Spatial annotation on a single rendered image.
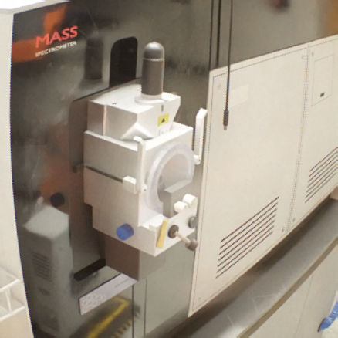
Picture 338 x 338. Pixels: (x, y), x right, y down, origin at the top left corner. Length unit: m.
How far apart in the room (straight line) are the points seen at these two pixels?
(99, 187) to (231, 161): 0.36
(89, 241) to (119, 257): 0.05
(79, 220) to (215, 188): 0.32
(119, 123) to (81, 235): 0.17
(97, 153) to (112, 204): 0.06
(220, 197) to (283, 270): 0.43
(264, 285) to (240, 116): 0.47
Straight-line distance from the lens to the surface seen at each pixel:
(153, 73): 0.76
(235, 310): 1.33
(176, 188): 0.78
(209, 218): 1.10
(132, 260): 0.85
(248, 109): 1.11
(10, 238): 0.75
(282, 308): 1.47
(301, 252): 1.56
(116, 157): 0.76
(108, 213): 0.80
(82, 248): 0.86
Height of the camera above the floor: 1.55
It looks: 25 degrees down
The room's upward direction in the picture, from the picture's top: 3 degrees clockwise
